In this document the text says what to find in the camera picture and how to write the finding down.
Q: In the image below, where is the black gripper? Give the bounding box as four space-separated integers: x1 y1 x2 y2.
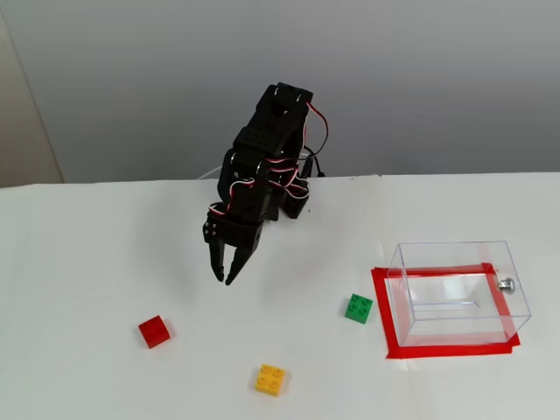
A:
201 216 265 287

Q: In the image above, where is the red lego brick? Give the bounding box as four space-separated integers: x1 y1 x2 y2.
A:
137 314 172 349

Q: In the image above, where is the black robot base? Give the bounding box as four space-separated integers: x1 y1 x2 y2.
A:
279 174 312 220

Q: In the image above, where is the yellow lego brick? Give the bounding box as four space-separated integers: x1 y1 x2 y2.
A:
254 363 291 398

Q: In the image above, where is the green lego brick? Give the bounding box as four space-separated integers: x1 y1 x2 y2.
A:
343 292 375 326

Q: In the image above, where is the transparent plastic box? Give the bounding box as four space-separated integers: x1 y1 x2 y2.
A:
387 240 533 347

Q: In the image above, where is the red white gripper servo wire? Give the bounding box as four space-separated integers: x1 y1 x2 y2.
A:
207 176 257 218

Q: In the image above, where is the red white wrist servo wire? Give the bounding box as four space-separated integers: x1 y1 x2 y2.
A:
265 158 310 200

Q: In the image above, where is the black cable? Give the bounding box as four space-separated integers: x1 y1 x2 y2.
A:
304 146 326 179

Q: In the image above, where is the red white elbow servo wire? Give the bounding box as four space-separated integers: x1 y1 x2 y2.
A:
304 101 331 155

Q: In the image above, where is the red tape frame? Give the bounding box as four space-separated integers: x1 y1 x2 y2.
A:
370 262 522 360

